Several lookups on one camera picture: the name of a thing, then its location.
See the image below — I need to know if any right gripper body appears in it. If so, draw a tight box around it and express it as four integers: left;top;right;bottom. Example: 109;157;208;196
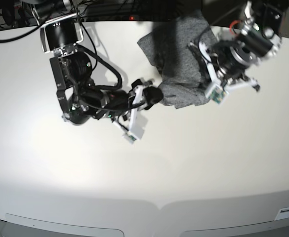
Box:
110;79;155;134

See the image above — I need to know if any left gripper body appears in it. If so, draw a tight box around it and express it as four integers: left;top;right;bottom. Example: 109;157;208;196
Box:
188;40;259;94

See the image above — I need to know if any grey long-sleeve T-shirt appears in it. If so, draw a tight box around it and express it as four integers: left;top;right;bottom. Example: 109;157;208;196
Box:
137;10;216;109

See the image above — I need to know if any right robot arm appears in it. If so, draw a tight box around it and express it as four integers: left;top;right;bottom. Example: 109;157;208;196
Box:
32;0;164;143

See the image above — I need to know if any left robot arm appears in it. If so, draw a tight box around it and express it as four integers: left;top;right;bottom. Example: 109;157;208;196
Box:
188;0;289;104

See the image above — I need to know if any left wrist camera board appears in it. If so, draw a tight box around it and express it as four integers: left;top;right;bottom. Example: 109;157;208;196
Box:
205;82;229;105

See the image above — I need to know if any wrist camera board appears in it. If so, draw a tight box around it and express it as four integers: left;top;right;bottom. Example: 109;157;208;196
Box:
123;124;144;144
205;82;229;105

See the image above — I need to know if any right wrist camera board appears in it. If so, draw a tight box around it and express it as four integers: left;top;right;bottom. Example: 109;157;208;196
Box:
123;124;144;144

